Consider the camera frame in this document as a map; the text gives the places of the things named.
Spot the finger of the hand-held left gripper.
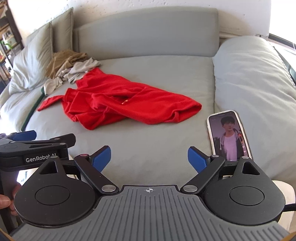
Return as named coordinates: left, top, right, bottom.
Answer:
left=0, top=130, right=37, bottom=142
left=35, top=133, right=77, bottom=149

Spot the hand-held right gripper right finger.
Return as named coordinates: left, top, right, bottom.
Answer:
left=180, top=146, right=260, bottom=195

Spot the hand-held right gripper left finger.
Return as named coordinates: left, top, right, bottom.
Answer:
left=38, top=146, right=119, bottom=195

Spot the red shirt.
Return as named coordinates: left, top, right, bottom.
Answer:
left=37, top=68, right=203, bottom=131

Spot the person's left hand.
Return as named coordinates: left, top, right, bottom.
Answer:
left=0, top=183, right=22, bottom=216

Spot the smartphone in white case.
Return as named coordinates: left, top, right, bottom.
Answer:
left=206, top=110, right=253, bottom=163

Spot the dark green cloth strip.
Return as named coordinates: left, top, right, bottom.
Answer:
left=21, top=87, right=45, bottom=131

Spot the beige grey garment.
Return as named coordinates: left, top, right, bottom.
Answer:
left=43, top=58, right=102, bottom=96

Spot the large grey back pillow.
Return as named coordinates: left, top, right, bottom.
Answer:
left=10, top=22, right=53, bottom=93

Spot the tan garment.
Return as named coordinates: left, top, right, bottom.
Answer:
left=45, top=51, right=88, bottom=79

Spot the light grey armrest cushion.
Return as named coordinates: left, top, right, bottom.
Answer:
left=212, top=35, right=296, bottom=183

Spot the grey sofa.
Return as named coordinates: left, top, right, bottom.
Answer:
left=0, top=7, right=296, bottom=186

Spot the black metal shelf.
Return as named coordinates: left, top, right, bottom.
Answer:
left=0, top=0, right=23, bottom=81

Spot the olive grey back cushion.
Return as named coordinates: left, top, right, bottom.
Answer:
left=51, top=7, right=74, bottom=52

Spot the black-framed window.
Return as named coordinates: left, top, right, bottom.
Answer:
left=255, top=0, right=296, bottom=85

